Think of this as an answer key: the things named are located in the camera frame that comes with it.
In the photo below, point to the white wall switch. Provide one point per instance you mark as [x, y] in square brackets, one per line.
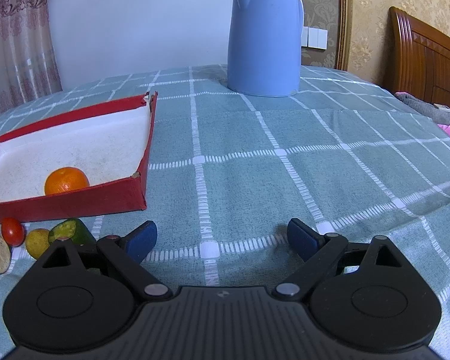
[315, 38]

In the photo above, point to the wooden headboard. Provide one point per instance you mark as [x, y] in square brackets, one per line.
[419, 61]

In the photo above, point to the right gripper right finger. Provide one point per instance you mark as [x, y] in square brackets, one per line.
[367, 295]

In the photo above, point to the red cherry tomato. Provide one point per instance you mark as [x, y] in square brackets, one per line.
[12, 232]

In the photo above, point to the red cardboard tray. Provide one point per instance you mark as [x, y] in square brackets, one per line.
[109, 142]

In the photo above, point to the green cucumber piece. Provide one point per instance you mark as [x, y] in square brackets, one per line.
[73, 229]

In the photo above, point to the gold wall moulding frame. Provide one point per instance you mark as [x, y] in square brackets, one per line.
[335, 16]

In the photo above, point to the pink and grey clothes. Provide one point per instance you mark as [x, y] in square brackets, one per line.
[439, 116]

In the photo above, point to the brown longan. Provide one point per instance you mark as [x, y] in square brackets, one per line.
[37, 242]

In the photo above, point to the pink patterned curtain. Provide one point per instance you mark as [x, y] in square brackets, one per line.
[28, 68]

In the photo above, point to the blue electric kettle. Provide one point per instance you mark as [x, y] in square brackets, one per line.
[265, 47]

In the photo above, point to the orange mandarin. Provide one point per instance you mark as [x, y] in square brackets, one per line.
[65, 179]

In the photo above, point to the teal checked bed cover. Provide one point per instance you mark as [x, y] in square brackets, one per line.
[227, 171]

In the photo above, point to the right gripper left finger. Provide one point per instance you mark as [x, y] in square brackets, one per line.
[76, 297]

